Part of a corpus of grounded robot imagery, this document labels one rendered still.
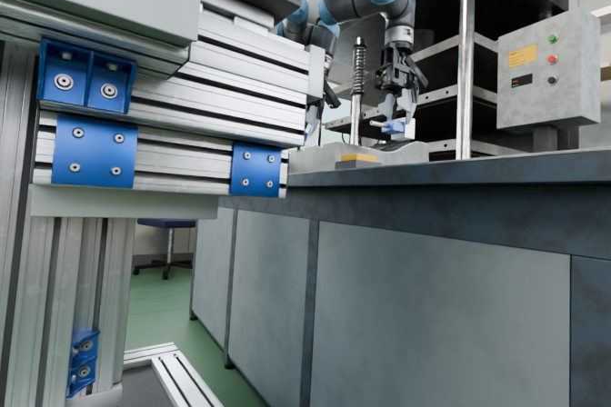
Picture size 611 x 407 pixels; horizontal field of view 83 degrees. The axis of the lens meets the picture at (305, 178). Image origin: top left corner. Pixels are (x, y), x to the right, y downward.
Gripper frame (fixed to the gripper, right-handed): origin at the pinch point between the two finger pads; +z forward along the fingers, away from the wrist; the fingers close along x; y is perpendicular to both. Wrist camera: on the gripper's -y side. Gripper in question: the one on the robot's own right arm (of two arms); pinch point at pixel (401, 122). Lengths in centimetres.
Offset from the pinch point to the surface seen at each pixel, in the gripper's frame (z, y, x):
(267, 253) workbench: 42, 16, -44
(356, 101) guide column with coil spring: -40, -63, -97
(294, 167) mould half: 12.0, 14.1, -32.4
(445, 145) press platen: -7, -67, -37
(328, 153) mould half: 9.3, 14.2, -13.0
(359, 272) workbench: 38.2, 15.8, 4.4
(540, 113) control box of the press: -16, -73, 1
